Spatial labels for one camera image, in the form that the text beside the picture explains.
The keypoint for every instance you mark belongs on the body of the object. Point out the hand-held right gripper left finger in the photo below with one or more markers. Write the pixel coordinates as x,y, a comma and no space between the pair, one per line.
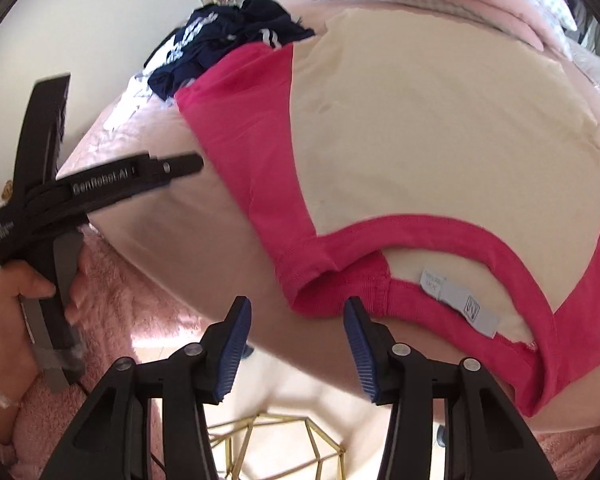
232,350

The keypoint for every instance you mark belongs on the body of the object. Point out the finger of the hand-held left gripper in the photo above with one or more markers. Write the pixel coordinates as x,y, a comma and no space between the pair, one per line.
180,165

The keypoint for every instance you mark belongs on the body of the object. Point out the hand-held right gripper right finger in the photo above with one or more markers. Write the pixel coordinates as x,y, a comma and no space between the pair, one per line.
362,355

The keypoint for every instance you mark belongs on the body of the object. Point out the pink and cream shirt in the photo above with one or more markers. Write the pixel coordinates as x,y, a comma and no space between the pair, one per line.
430,135

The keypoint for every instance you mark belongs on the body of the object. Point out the navy striped clothes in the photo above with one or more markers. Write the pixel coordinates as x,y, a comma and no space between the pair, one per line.
215,35

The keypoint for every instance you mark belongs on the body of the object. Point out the person's left hand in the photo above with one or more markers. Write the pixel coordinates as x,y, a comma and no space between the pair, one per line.
10,310

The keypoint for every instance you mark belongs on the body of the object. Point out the pink bed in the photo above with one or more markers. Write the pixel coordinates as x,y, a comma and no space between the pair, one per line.
180,220

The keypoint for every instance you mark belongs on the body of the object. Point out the light printed cloth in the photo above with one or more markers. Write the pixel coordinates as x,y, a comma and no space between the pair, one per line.
130,105

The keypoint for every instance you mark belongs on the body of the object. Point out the pink fluffy robe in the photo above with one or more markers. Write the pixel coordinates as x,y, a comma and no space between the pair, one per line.
120,300

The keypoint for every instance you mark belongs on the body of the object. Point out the person's white shoe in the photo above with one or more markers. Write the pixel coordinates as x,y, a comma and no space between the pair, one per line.
442,437

